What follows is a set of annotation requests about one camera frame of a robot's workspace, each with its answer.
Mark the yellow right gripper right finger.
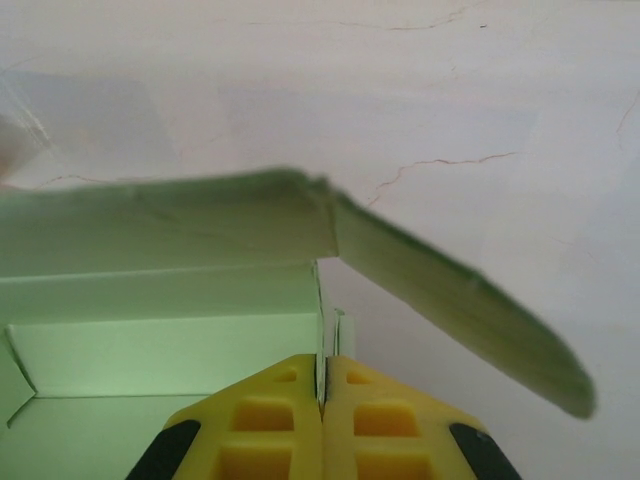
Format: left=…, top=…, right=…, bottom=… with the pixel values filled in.
left=322, top=353, right=521, bottom=480

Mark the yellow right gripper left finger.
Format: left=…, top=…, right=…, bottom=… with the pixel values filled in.
left=127, top=353, right=326, bottom=480

